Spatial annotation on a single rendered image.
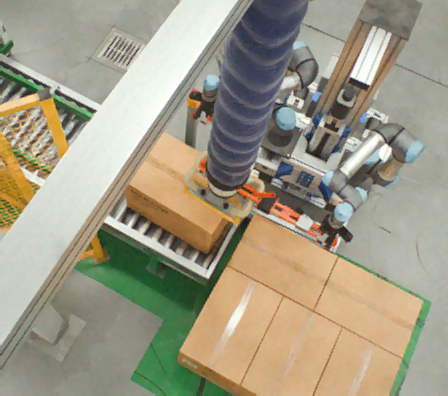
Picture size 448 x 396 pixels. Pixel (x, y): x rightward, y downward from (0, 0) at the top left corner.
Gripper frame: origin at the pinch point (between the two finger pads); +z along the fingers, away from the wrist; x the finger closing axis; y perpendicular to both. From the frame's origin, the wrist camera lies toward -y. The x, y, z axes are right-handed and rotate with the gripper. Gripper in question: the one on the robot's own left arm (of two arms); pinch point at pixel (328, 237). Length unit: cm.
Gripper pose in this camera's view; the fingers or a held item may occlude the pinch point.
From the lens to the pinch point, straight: 292.4
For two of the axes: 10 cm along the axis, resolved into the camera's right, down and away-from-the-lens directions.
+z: -0.9, 4.2, 9.0
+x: -5.3, 7.5, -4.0
